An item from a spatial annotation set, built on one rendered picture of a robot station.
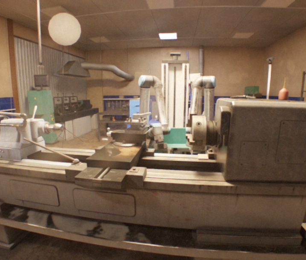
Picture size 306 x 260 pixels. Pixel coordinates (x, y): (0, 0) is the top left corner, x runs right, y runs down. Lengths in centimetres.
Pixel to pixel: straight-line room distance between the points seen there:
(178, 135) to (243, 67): 683
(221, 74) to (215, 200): 761
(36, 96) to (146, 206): 462
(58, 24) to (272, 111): 456
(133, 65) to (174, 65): 638
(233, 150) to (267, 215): 52
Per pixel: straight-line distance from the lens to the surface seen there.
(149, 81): 202
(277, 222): 150
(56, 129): 164
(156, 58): 857
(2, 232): 220
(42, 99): 559
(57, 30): 494
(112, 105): 582
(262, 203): 137
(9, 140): 190
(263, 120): 118
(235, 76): 873
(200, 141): 124
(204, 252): 131
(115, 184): 111
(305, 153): 136
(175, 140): 240
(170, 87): 240
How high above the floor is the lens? 137
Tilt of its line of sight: 11 degrees down
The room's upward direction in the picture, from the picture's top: straight up
